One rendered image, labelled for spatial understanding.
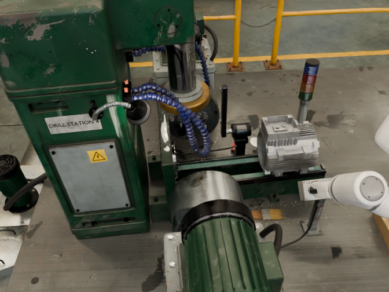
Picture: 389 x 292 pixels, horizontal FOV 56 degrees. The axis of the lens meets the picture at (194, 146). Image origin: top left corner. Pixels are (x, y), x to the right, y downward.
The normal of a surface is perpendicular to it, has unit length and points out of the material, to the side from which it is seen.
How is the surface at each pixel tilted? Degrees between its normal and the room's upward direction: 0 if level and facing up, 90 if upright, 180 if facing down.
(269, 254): 0
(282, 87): 0
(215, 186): 9
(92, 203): 90
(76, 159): 90
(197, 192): 17
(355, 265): 0
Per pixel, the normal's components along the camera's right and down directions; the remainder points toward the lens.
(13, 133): -0.04, -0.73
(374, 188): 0.04, -0.13
